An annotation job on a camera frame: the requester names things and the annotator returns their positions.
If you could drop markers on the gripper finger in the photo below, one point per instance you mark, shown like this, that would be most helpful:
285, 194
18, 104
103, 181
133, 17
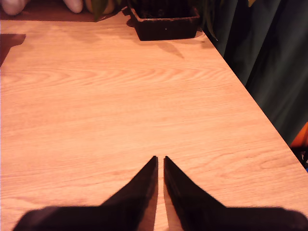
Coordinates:
187, 204
139, 204

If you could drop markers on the orange object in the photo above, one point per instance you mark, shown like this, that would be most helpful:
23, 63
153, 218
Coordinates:
302, 137

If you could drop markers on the dark green curtain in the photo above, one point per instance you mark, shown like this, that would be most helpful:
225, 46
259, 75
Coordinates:
269, 60

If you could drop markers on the black plant tray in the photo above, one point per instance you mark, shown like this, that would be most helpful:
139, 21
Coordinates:
166, 29

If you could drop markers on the beige plant pot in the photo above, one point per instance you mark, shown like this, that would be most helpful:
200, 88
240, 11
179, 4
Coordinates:
109, 6

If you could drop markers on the white rounded object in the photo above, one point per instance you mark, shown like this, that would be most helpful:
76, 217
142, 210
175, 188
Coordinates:
74, 6
12, 7

